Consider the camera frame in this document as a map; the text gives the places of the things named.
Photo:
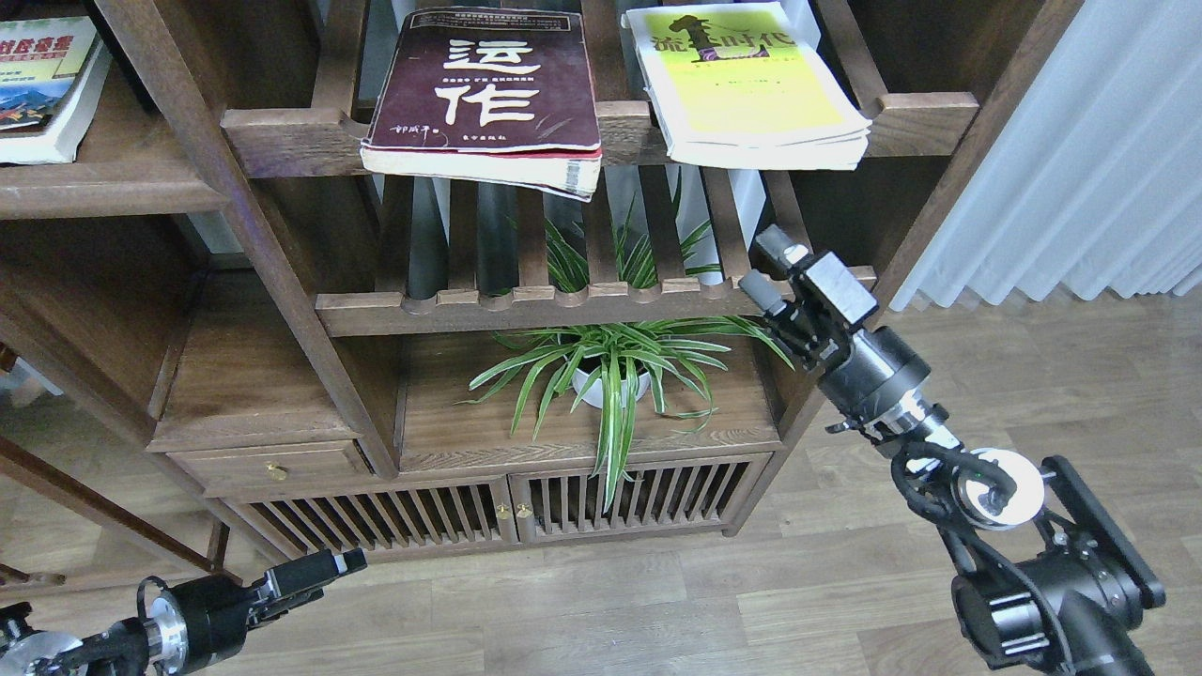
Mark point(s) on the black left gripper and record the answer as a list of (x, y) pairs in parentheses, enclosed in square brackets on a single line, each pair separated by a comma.
[(202, 622)]

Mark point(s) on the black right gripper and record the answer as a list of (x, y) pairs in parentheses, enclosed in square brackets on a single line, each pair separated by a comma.
[(874, 378)]

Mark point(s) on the white book with colourful picture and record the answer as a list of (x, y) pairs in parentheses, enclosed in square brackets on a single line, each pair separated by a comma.
[(52, 75)]

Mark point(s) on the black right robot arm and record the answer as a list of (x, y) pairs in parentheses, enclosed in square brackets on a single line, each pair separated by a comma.
[(1044, 575)]

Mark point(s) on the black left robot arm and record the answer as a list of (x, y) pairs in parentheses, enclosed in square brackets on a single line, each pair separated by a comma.
[(121, 650)]

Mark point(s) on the green spider plant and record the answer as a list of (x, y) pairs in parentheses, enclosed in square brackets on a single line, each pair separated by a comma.
[(543, 360)]

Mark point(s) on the dark wooden bookshelf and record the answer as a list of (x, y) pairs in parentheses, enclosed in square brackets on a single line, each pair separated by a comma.
[(218, 280)]

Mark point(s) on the yellow green book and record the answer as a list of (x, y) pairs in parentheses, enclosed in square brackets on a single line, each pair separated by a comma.
[(735, 86)]

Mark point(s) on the white pleated curtain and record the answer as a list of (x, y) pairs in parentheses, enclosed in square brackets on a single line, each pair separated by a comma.
[(1094, 185)]

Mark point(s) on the dark maroon book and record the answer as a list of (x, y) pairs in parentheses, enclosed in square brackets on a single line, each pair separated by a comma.
[(489, 94)]

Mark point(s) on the dark wooden side frame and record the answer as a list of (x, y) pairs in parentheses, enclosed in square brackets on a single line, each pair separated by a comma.
[(27, 470)]

